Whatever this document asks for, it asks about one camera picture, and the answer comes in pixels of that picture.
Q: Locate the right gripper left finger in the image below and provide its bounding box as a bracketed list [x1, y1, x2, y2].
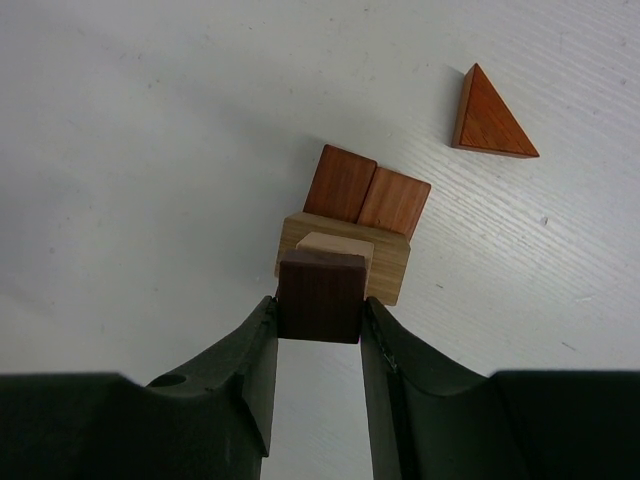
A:
[1, 297, 278, 479]

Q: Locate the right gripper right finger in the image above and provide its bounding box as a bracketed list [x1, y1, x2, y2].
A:
[361, 298, 639, 479]

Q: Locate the small dark purple cube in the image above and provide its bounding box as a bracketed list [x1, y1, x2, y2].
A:
[276, 250, 367, 344]

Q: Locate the light wood rectangular block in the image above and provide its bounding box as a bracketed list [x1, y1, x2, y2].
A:
[274, 212, 411, 306]

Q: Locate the small light wood cube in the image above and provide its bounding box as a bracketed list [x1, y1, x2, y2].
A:
[296, 232, 374, 288]

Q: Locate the red-brown rectangular block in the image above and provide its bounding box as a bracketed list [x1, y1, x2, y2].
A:
[357, 167, 431, 241]
[303, 144, 378, 223]

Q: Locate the orange triangular block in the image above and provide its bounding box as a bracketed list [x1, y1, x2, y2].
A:
[451, 63, 539, 159]

